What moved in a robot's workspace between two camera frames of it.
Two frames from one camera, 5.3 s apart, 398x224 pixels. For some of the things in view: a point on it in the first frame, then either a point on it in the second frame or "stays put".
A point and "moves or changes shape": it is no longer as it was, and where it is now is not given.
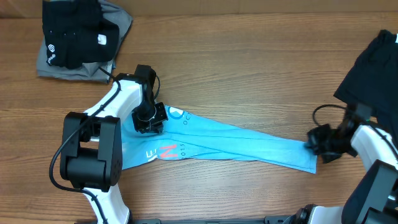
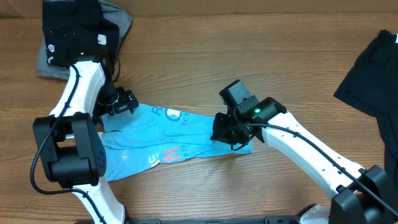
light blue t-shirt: [188, 138] moves or changes shape
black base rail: [267, 219] stays put
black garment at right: [372, 81] stays put
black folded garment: [76, 33] stays put
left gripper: [139, 124] → [127, 99]
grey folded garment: [99, 71] stays put
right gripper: [314, 137] → [220, 134]
